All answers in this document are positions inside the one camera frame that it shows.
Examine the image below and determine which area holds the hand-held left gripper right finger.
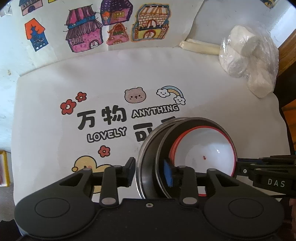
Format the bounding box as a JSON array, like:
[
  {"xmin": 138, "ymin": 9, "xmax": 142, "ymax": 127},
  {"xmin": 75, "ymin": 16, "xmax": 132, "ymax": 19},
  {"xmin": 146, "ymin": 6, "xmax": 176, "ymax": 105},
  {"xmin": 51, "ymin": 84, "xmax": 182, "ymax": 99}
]
[{"xmin": 163, "ymin": 159, "xmax": 241, "ymax": 208}]

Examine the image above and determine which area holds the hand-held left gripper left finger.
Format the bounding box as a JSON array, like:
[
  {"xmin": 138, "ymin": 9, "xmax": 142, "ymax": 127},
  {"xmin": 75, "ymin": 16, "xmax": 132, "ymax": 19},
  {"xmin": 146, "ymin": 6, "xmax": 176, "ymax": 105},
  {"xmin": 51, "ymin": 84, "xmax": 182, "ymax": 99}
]
[{"xmin": 59, "ymin": 157, "xmax": 136, "ymax": 207}]

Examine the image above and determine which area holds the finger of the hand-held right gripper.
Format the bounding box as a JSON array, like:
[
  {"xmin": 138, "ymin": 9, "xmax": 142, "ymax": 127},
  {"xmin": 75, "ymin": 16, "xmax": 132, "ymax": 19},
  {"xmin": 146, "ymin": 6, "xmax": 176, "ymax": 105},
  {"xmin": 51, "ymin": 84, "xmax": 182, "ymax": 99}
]
[
  {"xmin": 237, "ymin": 156, "xmax": 296, "ymax": 165},
  {"xmin": 235, "ymin": 162, "xmax": 262, "ymax": 184}
]

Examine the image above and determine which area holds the steel plate with blue label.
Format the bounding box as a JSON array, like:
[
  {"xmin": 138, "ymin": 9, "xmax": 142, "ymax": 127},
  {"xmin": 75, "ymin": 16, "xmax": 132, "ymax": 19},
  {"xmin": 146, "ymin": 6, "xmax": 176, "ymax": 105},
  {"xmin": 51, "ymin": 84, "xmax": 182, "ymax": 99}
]
[{"xmin": 136, "ymin": 117, "xmax": 183, "ymax": 200}]

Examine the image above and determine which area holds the white bowl with red rim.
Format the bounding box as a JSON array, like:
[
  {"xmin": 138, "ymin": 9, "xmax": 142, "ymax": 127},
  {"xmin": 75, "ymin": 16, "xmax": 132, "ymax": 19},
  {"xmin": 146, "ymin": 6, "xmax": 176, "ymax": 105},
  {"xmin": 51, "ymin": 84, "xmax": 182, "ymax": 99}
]
[
  {"xmin": 171, "ymin": 126, "xmax": 236, "ymax": 178},
  {"xmin": 168, "ymin": 126, "xmax": 208, "ymax": 197}
]

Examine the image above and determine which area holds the small steel bowl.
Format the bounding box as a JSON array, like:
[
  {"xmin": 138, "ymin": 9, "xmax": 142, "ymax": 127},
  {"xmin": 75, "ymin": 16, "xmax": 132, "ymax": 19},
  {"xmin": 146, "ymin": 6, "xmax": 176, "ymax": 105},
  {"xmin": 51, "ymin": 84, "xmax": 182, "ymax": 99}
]
[{"xmin": 156, "ymin": 118, "xmax": 238, "ymax": 198}]

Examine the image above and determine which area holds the white printed cloth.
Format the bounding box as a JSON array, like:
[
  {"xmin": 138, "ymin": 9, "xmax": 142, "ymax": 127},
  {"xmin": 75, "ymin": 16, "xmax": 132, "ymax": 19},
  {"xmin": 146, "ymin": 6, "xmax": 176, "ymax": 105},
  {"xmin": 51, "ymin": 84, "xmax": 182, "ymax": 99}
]
[{"xmin": 14, "ymin": 44, "xmax": 286, "ymax": 205}]

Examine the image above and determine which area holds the plastic bag of white blocks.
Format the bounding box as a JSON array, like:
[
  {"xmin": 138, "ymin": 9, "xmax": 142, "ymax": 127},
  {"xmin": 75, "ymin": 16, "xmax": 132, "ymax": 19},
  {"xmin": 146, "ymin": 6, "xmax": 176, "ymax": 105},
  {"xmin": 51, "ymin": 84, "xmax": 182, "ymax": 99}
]
[{"xmin": 218, "ymin": 24, "xmax": 279, "ymax": 98}]

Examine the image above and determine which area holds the yellow edged box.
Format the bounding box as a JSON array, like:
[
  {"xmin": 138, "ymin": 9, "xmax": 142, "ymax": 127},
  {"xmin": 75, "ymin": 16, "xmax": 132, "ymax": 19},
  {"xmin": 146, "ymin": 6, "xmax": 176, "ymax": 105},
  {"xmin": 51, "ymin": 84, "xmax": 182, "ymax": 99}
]
[{"xmin": 0, "ymin": 150, "xmax": 11, "ymax": 187}]

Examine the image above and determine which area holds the paper drawing of coloured houses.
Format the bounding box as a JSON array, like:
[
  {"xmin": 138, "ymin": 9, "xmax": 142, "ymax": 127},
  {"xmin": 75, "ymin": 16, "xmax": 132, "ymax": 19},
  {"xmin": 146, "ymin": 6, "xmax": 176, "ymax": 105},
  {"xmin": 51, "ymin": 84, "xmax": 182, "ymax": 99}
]
[{"xmin": 5, "ymin": 0, "xmax": 204, "ymax": 78}]

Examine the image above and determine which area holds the brown wooden frame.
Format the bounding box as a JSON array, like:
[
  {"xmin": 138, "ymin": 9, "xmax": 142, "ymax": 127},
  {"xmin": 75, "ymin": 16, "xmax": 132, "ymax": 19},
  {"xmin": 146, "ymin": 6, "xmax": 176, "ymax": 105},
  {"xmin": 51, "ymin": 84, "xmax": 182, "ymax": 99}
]
[{"xmin": 277, "ymin": 23, "xmax": 296, "ymax": 77}]

